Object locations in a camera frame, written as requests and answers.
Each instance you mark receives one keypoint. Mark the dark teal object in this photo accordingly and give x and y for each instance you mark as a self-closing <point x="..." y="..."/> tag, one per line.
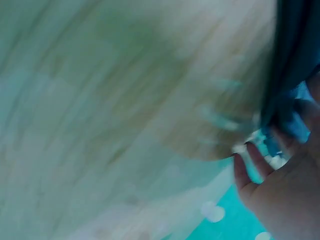
<point x="287" y="50"/>

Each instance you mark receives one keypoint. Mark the person's right hand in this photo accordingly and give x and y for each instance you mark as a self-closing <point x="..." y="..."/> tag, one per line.
<point x="290" y="195"/>

